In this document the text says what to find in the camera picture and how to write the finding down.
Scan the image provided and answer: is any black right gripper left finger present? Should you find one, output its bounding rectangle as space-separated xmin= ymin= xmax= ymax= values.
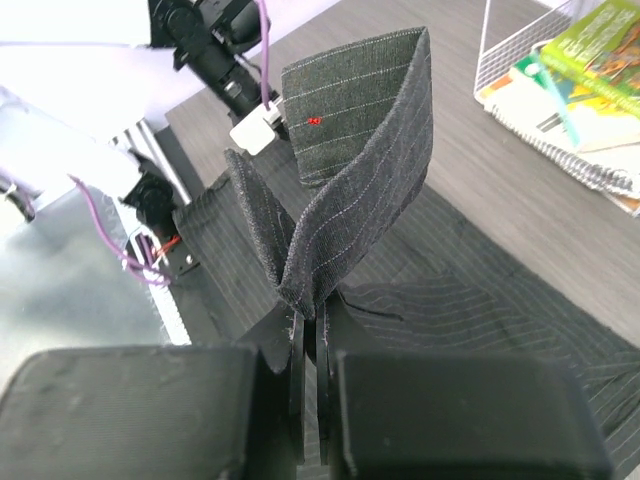
xmin=1 ymin=304 xmax=304 ymax=479

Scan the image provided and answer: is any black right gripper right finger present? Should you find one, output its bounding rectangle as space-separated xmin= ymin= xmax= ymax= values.
xmin=316 ymin=299 xmax=613 ymax=479

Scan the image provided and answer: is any black pinstripe long sleeve shirt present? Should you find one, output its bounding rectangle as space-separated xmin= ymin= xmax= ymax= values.
xmin=175 ymin=27 xmax=639 ymax=479

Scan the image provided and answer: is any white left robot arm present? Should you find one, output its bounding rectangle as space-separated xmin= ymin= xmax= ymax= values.
xmin=147 ymin=0 xmax=278 ymax=123

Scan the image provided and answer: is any stack of books and papers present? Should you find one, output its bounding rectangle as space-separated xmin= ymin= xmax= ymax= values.
xmin=482 ymin=44 xmax=640 ymax=216

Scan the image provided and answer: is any perforated metal rail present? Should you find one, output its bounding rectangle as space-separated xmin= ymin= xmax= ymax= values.
xmin=148 ymin=285 xmax=191 ymax=346

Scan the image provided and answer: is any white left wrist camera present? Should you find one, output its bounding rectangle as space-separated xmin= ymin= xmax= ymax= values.
xmin=229 ymin=98 xmax=282 ymax=156

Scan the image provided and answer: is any white wire wooden shelf unit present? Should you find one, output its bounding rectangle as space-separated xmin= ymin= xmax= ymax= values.
xmin=473 ymin=1 xmax=590 ymax=103

